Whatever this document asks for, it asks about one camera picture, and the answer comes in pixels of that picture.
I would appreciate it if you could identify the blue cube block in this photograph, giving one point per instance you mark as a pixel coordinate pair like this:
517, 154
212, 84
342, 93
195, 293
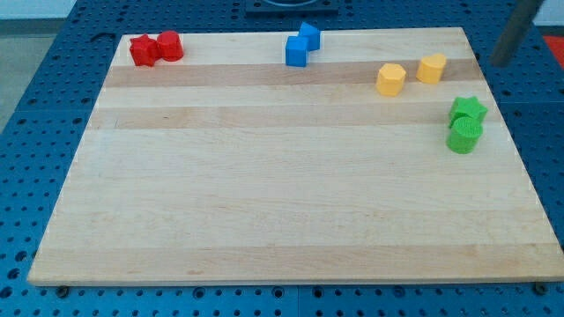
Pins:
296, 51

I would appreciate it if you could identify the red cylinder block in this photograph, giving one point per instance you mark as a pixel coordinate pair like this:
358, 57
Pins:
170, 46

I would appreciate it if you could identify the yellow hexagon block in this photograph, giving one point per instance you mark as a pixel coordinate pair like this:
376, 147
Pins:
390, 79

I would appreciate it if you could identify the grey pusher rod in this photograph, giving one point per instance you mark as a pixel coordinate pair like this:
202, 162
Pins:
519, 22

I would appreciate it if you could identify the red mat corner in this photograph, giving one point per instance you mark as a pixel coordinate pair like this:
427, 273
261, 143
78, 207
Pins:
556, 45

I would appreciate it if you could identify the blue pentagon block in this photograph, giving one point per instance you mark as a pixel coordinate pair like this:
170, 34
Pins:
312, 34

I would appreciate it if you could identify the red star block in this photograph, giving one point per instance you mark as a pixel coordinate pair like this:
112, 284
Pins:
144, 50

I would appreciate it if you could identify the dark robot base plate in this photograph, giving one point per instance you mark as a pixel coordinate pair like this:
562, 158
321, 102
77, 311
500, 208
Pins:
255, 8

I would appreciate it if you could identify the green star block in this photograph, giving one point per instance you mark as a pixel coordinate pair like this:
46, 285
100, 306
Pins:
467, 107

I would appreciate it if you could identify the green cylinder block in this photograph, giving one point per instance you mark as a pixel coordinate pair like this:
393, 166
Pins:
464, 135

